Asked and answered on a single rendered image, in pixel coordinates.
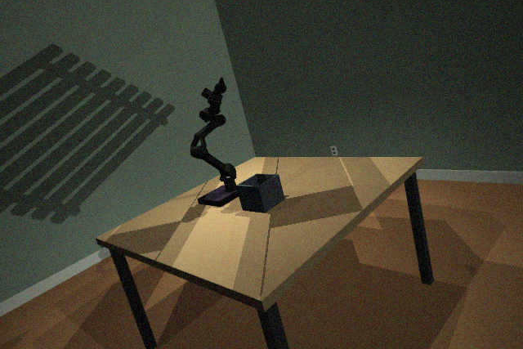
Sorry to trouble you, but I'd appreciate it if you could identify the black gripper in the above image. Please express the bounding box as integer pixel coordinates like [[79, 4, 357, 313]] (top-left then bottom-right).
[[208, 78, 227, 108]]

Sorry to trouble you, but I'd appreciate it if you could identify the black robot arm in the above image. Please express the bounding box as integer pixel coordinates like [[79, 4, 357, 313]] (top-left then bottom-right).
[[190, 88, 236, 192]]

